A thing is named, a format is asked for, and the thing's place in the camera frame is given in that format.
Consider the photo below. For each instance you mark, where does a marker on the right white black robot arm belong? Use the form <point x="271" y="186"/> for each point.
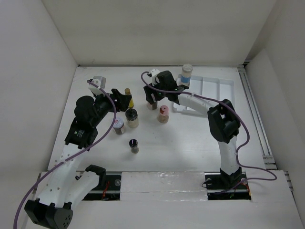
<point x="223" y="122"/>

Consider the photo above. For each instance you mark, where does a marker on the black lid beige spice jar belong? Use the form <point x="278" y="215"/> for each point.
<point x="132" y="118"/>

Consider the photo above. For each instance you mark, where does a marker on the front mounting rail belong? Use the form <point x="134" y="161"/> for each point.
<point x="166" y="186"/>

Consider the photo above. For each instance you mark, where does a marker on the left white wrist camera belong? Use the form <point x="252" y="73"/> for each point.
<point x="97" y="83"/>

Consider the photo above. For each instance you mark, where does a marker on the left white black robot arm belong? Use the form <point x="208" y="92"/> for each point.
<point x="53" y="207"/>

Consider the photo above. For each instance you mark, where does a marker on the black pepper grinder bottle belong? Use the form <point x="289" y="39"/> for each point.
<point x="133" y="143"/>

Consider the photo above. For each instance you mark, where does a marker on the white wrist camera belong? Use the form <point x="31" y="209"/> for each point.
<point x="153" y="73"/>
<point x="97" y="83"/>

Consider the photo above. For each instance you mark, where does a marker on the pink lid spice jar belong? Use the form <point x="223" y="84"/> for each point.
<point x="163" y="115"/>

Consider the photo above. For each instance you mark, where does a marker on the white lid pepper jar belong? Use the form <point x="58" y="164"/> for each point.
<point x="118" y="126"/>

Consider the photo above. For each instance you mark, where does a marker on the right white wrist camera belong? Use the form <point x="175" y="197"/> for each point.
<point x="153" y="73"/>

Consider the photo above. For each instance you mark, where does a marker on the white divided organizer tray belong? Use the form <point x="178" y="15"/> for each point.
<point x="215" y="88"/>

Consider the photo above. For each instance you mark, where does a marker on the white lid dark spice jar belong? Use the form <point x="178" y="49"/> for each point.
<point x="152" y="106"/>

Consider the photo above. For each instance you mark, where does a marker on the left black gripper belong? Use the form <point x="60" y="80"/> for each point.
<point x="121" y="100"/>

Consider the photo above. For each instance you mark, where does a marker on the blue label salt jar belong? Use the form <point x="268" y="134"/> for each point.
<point x="186" y="74"/>

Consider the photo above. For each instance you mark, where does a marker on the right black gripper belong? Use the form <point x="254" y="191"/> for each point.
<point x="148" y="92"/>

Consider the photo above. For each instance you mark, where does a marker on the yellow label brown bottle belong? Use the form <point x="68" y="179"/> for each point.
<point x="131" y="103"/>

